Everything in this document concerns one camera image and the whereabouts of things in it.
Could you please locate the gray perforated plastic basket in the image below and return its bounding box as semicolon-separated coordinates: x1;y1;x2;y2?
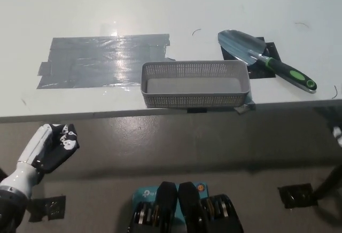
141;60;252;108

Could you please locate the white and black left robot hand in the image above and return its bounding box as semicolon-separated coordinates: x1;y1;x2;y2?
0;122;81;199

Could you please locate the small gray tape piece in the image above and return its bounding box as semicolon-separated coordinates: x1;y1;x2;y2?
234;100;256;115

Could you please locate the black robot body teal top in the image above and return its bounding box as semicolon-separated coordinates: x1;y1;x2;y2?
127;181;245;233

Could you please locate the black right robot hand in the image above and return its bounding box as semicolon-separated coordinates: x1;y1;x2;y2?
332;125;342;148

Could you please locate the large gray duct tape patch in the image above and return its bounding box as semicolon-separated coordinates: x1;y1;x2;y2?
36;33;177;91

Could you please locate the black tape patch on desk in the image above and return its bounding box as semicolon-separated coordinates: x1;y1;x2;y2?
220;36;281;79

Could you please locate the garden trowel black green handle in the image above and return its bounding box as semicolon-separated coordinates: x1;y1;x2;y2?
217;29;318;94

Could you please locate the black floor tape patch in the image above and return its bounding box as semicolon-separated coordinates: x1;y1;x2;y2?
28;195;67;222
277;183;318;209

